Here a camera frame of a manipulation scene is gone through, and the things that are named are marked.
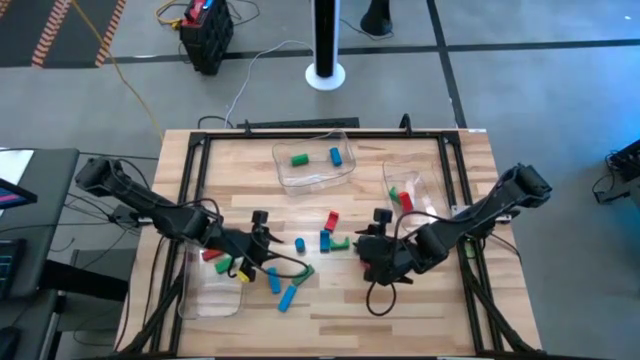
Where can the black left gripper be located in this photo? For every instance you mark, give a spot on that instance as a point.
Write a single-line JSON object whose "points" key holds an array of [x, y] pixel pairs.
{"points": [[247, 250]]}

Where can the green electronics module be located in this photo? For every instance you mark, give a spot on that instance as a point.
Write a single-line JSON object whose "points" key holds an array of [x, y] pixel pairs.
{"points": [[470, 248]]}

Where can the blue cylinder block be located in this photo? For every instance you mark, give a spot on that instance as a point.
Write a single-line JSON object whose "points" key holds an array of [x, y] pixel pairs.
{"points": [[335, 156], [299, 245]]}

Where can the blue arch block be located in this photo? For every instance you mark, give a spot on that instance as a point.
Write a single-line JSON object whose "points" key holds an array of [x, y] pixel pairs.
{"points": [[325, 240]]}

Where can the light blue long block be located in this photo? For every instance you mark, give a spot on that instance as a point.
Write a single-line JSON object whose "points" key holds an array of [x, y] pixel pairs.
{"points": [[287, 298]]}

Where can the yellow tape tag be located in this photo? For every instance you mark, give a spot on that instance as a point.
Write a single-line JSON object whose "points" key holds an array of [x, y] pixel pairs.
{"points": [[243, 276]]}

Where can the red arch block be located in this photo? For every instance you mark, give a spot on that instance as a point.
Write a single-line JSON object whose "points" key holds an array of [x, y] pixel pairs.
{"points": [[331, 220]]}

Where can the green cylinder block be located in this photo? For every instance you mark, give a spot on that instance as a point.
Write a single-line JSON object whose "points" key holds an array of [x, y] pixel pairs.
{"points": [[300, 160]]}

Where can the black power strip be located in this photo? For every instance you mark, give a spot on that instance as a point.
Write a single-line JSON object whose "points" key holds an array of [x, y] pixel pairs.
{"points": [[300, 123]]}

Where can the black keypad device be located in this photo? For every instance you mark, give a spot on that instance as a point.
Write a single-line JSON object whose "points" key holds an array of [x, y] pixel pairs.
{"points": [[10, 270]]}

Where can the green long block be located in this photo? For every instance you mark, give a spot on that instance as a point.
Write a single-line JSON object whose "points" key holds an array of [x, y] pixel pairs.
{"points": [[303, 275]]}

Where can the red long block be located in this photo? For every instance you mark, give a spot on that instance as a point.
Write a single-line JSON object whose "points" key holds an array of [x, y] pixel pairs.
{"points": [[211, 255]]}

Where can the black side desk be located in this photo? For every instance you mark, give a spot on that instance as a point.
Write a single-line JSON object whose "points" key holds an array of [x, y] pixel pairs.
{"points": [[50, 235]]}

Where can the black pole white base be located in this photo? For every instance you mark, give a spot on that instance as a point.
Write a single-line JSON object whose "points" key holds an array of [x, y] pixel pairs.
{"points": [[325, 40]]}

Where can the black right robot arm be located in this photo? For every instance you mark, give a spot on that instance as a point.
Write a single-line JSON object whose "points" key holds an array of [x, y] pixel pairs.
{"points": [[490, 206]]}

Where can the green arch block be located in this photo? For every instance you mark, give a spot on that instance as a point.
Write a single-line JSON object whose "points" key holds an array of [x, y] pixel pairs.
{"points": [[340, 247], [394, 195]]}

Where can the white paper sheet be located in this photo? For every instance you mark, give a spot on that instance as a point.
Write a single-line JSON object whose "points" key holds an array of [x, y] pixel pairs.
{"points": [[15, 162]]}

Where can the red and blue device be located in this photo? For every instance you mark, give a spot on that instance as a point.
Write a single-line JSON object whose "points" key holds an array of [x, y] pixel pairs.
{"points": [[195, 12]]}

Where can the black orange striped mat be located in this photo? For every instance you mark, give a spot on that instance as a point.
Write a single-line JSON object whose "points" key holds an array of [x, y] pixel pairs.
{"points": [[15, 30]]}

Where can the small red block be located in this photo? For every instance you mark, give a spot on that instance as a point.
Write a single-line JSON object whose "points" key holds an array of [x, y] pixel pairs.
{"points": [[405, 201]]}

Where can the black plastic crate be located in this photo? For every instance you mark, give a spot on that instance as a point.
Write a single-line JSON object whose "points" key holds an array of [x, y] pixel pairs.
{"points": [[207, 45]]}

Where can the black metal table frame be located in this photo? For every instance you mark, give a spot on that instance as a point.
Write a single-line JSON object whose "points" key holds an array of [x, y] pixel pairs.
{"points": [[325, 135]]}

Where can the tablet screen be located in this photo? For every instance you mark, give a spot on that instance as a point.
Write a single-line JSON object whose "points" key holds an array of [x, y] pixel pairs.
{"points": [[15, 195]]}

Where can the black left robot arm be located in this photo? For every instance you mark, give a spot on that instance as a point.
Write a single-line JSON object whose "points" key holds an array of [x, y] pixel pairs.
{"points": [[150, 202]]}

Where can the green rectangular block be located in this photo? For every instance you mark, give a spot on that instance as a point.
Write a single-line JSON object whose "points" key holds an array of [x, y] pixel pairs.
{"points": [[223, 265]]}

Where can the black cone stand base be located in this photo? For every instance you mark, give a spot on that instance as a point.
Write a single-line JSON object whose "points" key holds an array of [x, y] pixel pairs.
{"points": [[376, 20]]}

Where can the clear plastic bin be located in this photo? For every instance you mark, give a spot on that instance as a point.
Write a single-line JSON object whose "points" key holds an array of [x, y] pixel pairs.
{"points": [[210, 300], [310, 182], [422, 180]]}

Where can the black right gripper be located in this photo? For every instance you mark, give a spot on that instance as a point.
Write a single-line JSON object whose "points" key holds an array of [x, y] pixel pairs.
{"points": [[387, 260]]}

